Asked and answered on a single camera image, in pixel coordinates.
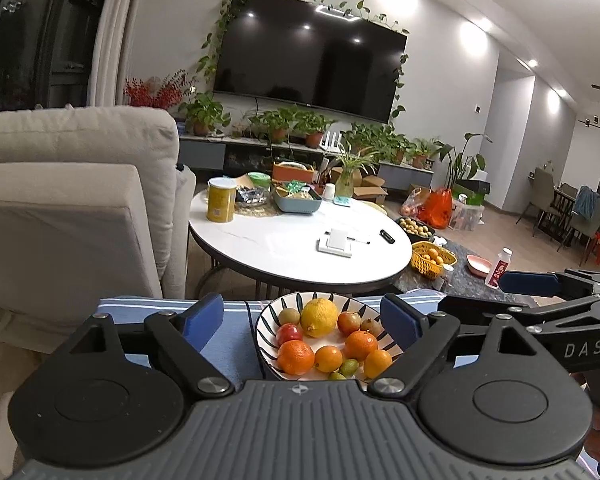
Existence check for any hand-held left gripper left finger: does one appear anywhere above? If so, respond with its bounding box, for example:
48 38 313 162
60 292 233 402

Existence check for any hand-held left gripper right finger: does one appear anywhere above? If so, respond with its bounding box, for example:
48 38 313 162
367 294 556 401

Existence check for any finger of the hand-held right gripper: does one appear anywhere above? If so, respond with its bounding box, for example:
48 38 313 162
439 295 533 328
499 269 600 297

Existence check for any small orange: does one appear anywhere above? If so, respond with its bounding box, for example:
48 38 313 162
314 345 344 373
344 331 379 362
363 349 394 380

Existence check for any red yellow apple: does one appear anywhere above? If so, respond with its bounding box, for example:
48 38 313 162
337 311 362 337

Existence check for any striped ceramic bowl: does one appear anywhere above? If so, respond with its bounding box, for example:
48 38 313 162
255 291 406 393

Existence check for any yellow lemon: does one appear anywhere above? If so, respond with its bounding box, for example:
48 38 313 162
300 298 339 338

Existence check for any small red apple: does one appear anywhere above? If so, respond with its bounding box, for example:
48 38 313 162
277 323 304 346

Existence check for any large orange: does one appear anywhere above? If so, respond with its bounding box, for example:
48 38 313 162
277 340 315 376

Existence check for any person's right hand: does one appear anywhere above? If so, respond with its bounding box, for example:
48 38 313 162
569 371 600 462

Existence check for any white bottle with red label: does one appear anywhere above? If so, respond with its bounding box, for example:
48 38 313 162
485 249 513 288

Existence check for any grey stone round table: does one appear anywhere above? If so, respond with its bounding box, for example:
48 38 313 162
407 237 538 308

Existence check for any blue striped tablecloth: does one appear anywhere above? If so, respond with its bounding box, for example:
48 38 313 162
97 287 481 393

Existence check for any yellow basket of fruit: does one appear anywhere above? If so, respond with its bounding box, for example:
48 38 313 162
411 241 457 280

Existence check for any black pen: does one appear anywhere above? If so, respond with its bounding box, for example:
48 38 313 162
324 231 372 245

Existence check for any clear plastic container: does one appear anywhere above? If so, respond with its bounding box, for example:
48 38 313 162
452 202 483 231

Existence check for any grey dining chair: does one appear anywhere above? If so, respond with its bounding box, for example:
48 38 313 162
519 167 557 238

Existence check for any black bowl of brown fruit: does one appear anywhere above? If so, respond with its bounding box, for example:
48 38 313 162
396 216 436 241

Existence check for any blue cloth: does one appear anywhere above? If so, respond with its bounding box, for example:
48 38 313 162
575 185 600 221

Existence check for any white notepad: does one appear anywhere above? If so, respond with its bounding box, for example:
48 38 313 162
317 229 353 259

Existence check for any white round coffee table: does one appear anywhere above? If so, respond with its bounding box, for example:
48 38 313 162
188 187 413 306

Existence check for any green box with black lid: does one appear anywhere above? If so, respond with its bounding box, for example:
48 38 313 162
452 180 491 206

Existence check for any orange plastic bag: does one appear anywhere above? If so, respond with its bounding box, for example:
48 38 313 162
417 187 453 228

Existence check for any yellow can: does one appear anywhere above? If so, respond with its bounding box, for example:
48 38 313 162
206 177 237 223

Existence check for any open cardboard box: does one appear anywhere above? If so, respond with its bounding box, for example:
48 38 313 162
352 172 388 201

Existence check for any pile of snack packets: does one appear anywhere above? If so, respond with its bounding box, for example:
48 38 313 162
236 185 271 208

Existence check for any tall leafy floor plant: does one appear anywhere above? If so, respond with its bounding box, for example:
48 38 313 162
435 132 486 196

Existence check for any teal rectangular tray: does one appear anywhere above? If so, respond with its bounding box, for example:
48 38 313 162
271 187 323 215

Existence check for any glass vase with plant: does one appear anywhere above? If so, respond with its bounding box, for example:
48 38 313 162
330 152 381 198

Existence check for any potted green plant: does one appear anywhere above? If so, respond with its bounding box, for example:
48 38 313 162
407 137 438 170
375 130 416 163
295 112 337 148
178 92 231 137
250 109 301 142

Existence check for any orange box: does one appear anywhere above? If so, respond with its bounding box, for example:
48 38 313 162
272 161 315 183

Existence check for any beige recliner sofa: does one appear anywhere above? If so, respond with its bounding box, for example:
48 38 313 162
0 105 197 341

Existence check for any red berry branch decoration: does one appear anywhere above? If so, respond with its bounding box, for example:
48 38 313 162
124 71 193 111

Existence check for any trailing green vine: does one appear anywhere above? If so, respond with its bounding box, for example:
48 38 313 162
197 0 411 126

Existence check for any white curtain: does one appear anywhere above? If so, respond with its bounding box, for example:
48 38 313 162
87 0 146 108

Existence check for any dark glass window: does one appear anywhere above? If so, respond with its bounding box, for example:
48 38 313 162
0 0 116 111

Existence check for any thin black cable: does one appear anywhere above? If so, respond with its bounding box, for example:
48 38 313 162
244 301 265 380

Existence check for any wall television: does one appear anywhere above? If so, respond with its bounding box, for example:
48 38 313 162
213 0 409 123

